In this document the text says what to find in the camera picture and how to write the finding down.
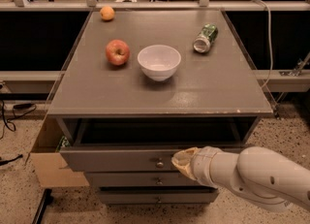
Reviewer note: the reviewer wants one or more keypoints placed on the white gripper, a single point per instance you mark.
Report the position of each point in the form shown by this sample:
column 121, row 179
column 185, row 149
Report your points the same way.
column 201, row 164

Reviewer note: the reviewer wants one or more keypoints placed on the grey top drawer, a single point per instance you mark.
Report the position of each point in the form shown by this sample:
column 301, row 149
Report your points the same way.
column 134, row 145

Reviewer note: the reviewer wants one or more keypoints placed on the grey drawer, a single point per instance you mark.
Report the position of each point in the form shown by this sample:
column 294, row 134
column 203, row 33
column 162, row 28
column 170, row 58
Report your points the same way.
column 134, row 145
column 138, row 179
column 157, row 195

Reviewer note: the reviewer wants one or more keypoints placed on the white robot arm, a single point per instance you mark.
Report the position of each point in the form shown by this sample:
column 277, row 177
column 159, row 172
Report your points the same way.
column 258, row 175

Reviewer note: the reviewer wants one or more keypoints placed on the metal drawer knob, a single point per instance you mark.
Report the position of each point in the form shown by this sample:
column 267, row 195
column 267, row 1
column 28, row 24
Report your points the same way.
column 160, row 164

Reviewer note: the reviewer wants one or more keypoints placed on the grey bottom drawer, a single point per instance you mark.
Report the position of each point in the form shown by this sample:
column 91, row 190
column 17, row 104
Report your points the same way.
column 157, row 195

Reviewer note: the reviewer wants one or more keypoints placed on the grey wooden drawer cabinet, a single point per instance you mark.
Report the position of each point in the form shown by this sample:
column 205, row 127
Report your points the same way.
column 219, row 83

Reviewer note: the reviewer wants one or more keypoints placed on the grey middle drawer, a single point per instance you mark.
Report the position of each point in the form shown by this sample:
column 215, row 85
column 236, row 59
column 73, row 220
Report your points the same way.
column 138, row 179

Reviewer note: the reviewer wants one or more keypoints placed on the white bowl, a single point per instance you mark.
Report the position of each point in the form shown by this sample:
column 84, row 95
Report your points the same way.
column 159, row 62

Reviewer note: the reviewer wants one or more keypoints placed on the green soda can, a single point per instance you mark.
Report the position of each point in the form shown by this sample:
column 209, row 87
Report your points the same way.
column 205, row 38

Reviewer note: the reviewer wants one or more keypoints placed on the green chip bag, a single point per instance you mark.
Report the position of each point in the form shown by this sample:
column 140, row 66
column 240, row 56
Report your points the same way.
column 62, row 143

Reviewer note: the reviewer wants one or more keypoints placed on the red apple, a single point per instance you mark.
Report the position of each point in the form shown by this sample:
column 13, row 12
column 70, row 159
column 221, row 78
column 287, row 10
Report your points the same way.
column 117, row 52

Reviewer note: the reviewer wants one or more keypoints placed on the cardboard box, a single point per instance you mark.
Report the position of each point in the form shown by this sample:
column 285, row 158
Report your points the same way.
column 50, row 167

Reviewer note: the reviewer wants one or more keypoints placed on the orange fruit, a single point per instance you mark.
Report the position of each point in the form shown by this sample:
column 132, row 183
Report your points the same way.
column 107, row 13

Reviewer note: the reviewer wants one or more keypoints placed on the metal clamp bracket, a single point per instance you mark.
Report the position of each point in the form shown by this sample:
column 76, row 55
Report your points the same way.
column 296, row 71

